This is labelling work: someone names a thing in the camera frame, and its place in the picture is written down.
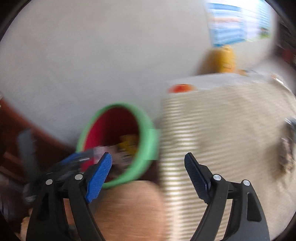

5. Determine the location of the pink white carton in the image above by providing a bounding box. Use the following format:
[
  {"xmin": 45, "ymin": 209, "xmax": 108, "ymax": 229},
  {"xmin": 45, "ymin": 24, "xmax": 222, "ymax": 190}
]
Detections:
[{"xmin": 92, "ymin": 145, "xmax": 130, "ymax": 167}]

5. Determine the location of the dark brown cigarette box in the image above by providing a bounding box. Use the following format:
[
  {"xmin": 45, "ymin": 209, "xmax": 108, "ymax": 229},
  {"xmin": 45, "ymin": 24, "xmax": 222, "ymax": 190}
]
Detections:
[{"xmin": 279, "ymin": 118, "xmax": 295, "ymax": 173}]

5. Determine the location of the yellow cardboard box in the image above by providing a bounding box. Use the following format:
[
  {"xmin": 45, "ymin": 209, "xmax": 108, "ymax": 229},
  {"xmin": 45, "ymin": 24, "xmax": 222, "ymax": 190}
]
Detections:
[{"xmin": 118, "ymin": 135, "xmax": 139, "ymax": 156}]

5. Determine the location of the green red trash bin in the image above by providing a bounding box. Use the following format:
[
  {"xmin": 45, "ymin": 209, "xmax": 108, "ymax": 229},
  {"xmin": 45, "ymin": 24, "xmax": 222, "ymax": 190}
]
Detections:
[{"xmin": 76, "ymin": 102, "xmax": 159, "ymax": 189}]

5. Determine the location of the yellow duck stool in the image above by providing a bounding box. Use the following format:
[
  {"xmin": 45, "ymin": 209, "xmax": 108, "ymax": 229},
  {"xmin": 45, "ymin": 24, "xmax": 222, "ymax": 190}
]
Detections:
[{"xmin": 198, "ymin": 45, "xmax": 236, "ymax": 74}]

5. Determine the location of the green number chart poster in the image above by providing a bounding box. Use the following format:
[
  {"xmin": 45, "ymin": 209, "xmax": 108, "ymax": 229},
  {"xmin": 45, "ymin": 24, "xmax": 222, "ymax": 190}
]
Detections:
[{"xmin": 252, "ymin": 1, "xmax": 271, "ymax": 41}]

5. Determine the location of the pinyin wall poster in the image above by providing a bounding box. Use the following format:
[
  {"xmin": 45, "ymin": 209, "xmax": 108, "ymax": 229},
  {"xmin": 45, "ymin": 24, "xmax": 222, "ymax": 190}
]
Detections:
[{"xmin": 206, "ymin": 2, "xmax": 250, "ymax": 47}]

